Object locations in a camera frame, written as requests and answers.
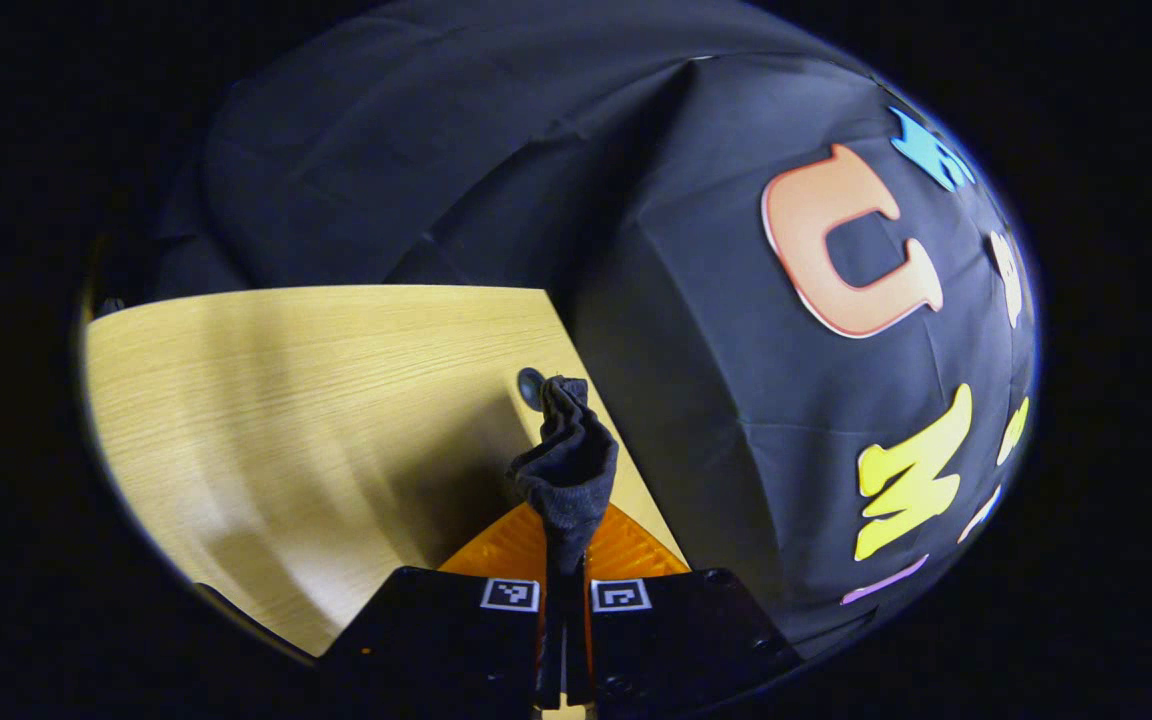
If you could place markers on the black jeans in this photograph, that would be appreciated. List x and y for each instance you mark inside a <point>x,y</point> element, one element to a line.
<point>568,470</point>

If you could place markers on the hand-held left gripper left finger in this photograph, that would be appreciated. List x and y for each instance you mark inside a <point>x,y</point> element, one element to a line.
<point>436,630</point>

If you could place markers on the black backdrop cloth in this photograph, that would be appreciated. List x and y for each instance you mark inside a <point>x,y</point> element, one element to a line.
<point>696,400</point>

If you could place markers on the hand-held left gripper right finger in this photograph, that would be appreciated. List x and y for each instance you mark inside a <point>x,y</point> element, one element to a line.
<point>676,630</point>

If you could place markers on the black table grommet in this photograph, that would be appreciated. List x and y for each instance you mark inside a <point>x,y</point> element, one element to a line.
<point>528,388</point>

